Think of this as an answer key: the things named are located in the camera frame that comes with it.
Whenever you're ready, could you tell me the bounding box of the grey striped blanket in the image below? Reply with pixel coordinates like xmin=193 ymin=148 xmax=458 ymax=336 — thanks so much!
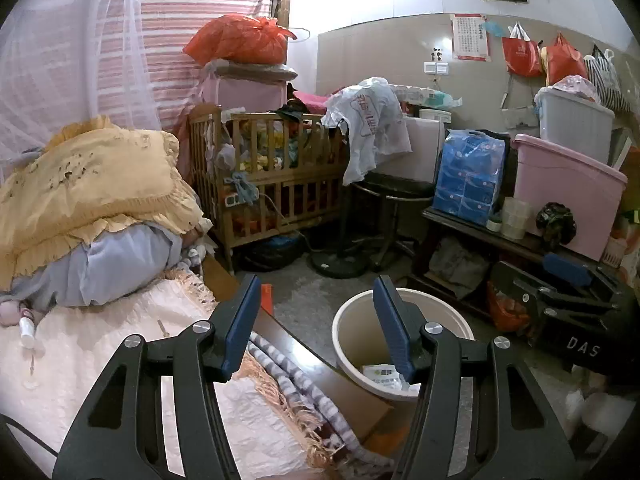
xmin=245 ymin=330 xmax=381 ymax=467

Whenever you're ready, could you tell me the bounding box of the dark camouflage cloth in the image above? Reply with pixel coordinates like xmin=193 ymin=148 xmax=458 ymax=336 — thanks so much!
xmin=536 ymin=202 xmax=577 ymax=251

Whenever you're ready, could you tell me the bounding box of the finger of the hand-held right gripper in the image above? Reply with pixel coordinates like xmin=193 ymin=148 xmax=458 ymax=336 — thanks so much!
xmin=492 ymin=261 xmax=616 ymax=321
xmin=542 ymin=254 xmax=626 ymax=301

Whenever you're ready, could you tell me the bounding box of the black white striped bag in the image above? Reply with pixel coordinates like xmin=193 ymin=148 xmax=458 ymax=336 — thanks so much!
xmin=585 ymin=44 xmax=631 ymax=113

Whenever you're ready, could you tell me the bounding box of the blue tissue pack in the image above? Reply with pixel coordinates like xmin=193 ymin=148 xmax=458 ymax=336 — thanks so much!
xmin=432 ymin=129 xmax=506 ymax=226

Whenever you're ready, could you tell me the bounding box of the orange shopping bag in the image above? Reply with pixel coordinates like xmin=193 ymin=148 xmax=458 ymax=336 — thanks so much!
xmin=545 ymin=32 xmax=588 ymax=86

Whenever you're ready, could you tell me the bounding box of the pink fabric storage box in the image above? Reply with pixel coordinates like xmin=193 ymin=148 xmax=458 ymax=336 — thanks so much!
xmin=200 ymin=60 xmax=296 ymax=121

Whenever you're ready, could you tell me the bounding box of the blue cloth strip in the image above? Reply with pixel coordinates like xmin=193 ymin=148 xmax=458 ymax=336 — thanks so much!
xmin=230 ymin=172 xmax=261 ymax=206

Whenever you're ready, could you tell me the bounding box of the red plastic bag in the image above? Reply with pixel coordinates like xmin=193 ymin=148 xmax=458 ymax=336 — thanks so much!
xmin=183 ymin=15 xmax=297 ymax=66

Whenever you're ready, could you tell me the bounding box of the black fan base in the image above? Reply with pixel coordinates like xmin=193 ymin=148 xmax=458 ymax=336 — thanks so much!
xmin=309 ymin=247 xmax=373 ymax=279

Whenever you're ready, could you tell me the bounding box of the wooden bed frame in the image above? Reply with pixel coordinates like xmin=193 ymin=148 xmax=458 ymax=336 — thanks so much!
xmin=205 ymin=255 xmax=396 ymax=453

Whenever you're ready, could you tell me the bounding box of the red shopping bag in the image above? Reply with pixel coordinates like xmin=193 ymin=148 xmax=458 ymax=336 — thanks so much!
xmin=501 ymin=22 xmax=543 ymax=78

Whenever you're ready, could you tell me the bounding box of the white mosquito net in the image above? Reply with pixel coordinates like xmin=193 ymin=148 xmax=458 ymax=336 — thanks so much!
xmin=0 ymin=0 xmax=166 ymax=176

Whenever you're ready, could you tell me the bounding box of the pink plastic storage box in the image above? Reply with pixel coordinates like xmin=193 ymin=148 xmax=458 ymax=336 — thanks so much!
xmin=512 ymin=133 xmax=628 ymax=261

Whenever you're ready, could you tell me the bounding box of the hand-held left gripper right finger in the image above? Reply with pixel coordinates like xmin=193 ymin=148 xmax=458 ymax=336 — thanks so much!
xmin=372 ymin=275 xmax=586 ymax=480

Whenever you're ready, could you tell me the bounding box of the yellow frilled blanket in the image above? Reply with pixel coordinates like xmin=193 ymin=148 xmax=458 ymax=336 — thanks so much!
xmin=0 ymin=115 xmax=206 ymax=281

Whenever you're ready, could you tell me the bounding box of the white plastic bag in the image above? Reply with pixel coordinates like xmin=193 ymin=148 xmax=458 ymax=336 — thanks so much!
xmin=321 ymin=77 xmax=413 ymax=186

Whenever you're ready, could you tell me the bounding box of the pink striped curtain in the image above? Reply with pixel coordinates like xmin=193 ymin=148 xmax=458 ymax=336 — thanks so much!
xmin=97 ymin=0 xmax=283 ymax=136

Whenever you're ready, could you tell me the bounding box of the white power strip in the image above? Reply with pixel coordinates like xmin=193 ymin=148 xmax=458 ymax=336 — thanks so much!
xmin=222 ymin=192 xmax=261 ymax=209

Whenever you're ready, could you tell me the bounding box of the dark wooden bench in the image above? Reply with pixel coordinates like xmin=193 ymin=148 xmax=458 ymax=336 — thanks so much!
xmin=415 ymin=207 xmax=621 ymax=321

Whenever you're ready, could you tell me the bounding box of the toilet paper pack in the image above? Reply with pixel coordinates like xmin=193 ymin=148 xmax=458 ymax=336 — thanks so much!
xmin=390 ymin=82 xmax=463 ymax=109

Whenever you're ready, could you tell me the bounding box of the red wall calendar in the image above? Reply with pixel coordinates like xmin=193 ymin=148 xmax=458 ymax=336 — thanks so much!
xmin=450 ymin=12 xmax=491 ymax=61

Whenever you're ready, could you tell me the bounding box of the wooden crib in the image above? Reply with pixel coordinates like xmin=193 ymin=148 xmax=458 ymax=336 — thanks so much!
xmin=189 ymin=104 xmax=351 ymax=273

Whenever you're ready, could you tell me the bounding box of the cream plastic bin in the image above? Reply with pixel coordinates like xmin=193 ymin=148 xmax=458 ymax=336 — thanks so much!
xmin=331 ymin=287 xmax=475 ymax=403

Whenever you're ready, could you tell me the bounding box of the grey bag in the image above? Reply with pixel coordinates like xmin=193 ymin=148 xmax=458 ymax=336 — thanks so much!
xmin=429 ymin=237 xmax=491 ymax=301

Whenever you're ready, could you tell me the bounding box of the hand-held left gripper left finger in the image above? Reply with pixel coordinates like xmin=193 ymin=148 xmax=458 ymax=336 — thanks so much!
xmin=52 ymin=274 xmax=263 ymax=480

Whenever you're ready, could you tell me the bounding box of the clear plastic storage box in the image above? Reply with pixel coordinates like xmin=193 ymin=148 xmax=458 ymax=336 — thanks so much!
xmin=535 ymin=87 xmax=616 ymax=166

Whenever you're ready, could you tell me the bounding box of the black stool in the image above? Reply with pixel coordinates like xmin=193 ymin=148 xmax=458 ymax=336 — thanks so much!
xmin=350 ymin=170 xmax=438 ymax=273

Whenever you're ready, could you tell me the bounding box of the pink bottle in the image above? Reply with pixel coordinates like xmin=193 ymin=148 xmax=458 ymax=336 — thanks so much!
xmin=0 ymin=300 xmax=36 ymax=327

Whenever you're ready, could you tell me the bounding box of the stack of plastic cups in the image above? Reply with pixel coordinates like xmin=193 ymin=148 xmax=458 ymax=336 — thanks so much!
xmin=500 ymin=197 xmax=531 ymax=241

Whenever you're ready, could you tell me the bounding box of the grey quilt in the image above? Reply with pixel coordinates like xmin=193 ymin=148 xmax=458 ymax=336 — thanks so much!
xmin=0 ymin=220 xmax=186 ymax=311

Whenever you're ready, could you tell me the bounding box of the pink quilted bedspread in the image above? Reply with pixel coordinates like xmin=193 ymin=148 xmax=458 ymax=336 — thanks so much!
xmin=0 ymin=270 xmax=321 ymax=480

